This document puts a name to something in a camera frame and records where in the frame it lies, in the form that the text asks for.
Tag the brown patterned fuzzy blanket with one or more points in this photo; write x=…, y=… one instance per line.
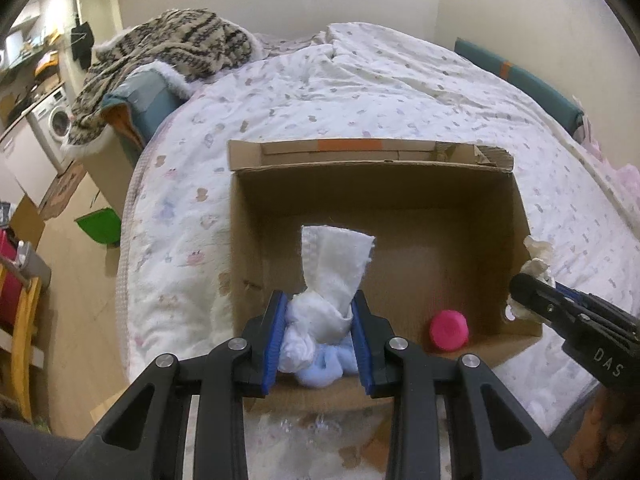
x=165, y=50

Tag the white towel cloth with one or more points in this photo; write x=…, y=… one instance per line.
x=327, y=280

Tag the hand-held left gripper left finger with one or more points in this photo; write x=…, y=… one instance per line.
x=270, y=340

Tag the black hanging garment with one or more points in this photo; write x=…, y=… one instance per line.
x=82, y=42

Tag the cardboard box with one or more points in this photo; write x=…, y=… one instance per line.
x=430, y=220

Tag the teal cushion with orange lining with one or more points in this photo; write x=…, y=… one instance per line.
x=145, y=105

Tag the pink fluffy cloth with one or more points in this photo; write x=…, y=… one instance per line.
x=625, y=175

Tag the person's right hand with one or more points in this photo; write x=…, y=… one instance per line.
x=597, y=427

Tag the light blue soft cloth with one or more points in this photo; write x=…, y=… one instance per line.
x=325, y=367

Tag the green plastic dustpan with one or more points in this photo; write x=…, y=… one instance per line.
x=97, y=225

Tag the white washing machine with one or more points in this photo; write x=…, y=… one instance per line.
x=52, y=120

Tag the red plastic crate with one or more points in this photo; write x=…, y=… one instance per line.
x=9, y=280

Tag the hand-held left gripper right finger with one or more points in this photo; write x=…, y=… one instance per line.
x=361, y=345

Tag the pink soft ball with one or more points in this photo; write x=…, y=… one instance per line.
x=448, y=331

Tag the long teal padded board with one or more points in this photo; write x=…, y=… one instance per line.
x=525, y=80

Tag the cream cloth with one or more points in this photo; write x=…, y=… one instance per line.
x=539, y=257

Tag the white printed quilt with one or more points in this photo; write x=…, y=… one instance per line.
x=380, y=85

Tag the clear plastic bag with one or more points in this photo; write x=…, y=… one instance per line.
x=310, y=440

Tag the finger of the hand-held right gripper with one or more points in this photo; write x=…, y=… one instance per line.
x=537, y=297
x=575, y=294

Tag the brown doormat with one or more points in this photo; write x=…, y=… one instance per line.
x=62, y=190

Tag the white cabinet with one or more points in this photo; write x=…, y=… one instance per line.
x=25, y=160

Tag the yellow wooden chair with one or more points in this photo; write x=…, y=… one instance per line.
x=22, y=340

